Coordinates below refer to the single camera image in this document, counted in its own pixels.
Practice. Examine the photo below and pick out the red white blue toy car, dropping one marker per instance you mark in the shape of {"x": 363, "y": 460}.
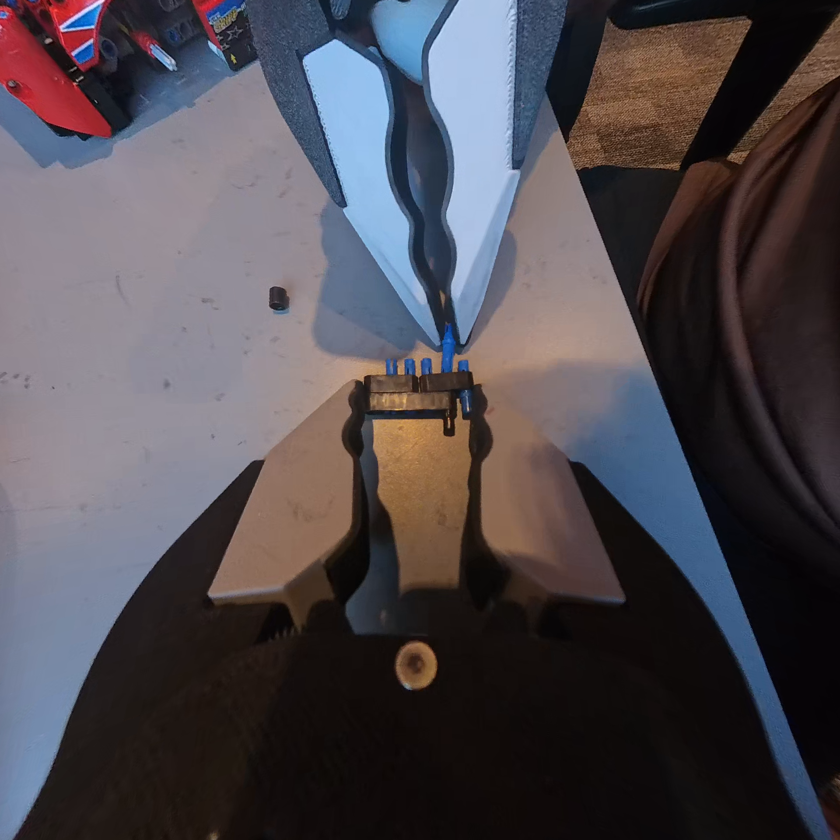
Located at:
{"x": 46, "y": 85}

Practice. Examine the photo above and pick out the black beam assembly blue pins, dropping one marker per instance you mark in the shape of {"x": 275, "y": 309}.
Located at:
{"x": 400, "y": 400}

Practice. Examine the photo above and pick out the person's brown jacket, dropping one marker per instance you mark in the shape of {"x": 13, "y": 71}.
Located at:
{"x": 754, "y": 328}

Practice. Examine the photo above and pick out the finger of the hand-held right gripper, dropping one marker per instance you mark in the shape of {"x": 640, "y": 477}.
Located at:
{"x": 479, "y": 131}
{"x": 354, "y": 144}

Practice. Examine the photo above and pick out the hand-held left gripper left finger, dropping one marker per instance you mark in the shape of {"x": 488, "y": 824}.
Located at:
{"x": 295, "y": 518}

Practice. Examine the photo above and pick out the black chair frame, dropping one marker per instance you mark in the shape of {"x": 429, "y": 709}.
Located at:
{"x": 774, "y": 52}

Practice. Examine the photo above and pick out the small black toy bush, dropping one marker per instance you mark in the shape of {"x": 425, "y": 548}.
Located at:
{"x": 278, "y": 298}

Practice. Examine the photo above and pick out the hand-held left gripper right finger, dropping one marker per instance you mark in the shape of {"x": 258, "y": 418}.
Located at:
{"x": 544, "y": 525}

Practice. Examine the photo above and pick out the blue toy pin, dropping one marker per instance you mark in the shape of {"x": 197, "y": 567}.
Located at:
{"x": 448, "y": 351}

